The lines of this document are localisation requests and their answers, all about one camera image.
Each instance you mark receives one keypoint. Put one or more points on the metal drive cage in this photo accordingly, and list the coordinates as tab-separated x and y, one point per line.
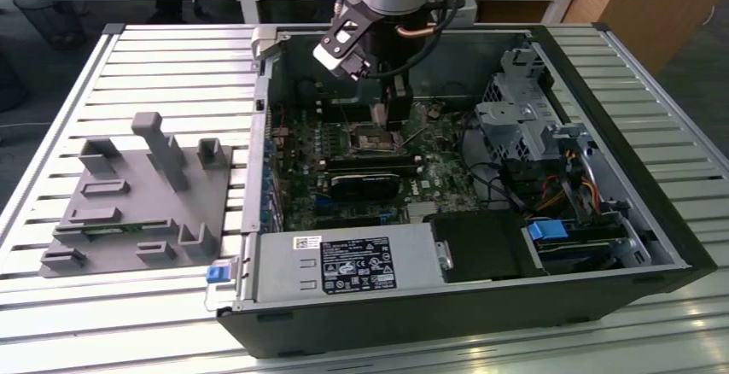
512	139

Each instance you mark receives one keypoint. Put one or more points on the grey parts rack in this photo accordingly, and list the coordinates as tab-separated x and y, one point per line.
141	220

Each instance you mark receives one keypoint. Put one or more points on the green RAM stick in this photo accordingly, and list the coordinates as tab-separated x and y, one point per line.
132	228

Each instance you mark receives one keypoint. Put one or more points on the black expansion slot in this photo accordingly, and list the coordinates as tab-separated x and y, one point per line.
347	222

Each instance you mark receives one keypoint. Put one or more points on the green motherboard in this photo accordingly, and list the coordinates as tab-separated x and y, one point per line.
443	169

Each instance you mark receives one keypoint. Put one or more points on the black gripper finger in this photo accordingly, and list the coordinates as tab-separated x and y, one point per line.
368	92
399	111

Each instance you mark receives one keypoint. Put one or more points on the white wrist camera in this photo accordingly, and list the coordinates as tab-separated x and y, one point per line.
332	60

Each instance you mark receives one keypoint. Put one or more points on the blue case latch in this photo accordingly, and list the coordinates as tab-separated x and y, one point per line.
216	275

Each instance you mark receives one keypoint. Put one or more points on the black PC case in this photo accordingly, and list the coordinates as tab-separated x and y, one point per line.
397	331

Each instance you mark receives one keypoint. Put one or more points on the blue disk carrier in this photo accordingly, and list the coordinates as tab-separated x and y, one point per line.
547	232

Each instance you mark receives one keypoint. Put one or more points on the metal locking lever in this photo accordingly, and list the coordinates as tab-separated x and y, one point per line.
414	137
343	115

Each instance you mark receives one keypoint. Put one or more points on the CPU socket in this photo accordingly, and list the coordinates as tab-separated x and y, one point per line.
369	141

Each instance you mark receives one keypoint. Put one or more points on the black camera bracket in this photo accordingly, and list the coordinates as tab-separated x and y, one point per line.
344	28

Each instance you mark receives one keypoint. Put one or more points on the metal disk bay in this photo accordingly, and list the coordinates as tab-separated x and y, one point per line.
632	249

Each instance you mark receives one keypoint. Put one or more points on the round coin battery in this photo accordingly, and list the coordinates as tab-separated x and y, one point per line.
435	111

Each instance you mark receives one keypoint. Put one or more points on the black table corner cap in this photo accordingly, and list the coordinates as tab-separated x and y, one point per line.
112	29
602	26

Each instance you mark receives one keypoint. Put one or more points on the wooden cabinet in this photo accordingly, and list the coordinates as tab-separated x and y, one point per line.
654	7

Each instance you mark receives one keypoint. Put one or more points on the grey power supply unit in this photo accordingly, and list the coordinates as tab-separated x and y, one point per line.
284	271

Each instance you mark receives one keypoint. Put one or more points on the black plastic shroud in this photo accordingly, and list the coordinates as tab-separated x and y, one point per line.
483	246

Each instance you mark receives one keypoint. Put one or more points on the black graphics card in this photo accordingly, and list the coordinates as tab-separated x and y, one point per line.
364	188

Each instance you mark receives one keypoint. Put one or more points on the silver chipset heatsink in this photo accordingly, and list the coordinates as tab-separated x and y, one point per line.
422	208

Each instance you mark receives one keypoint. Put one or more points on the black wastebasket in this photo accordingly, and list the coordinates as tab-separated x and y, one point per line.
50	24

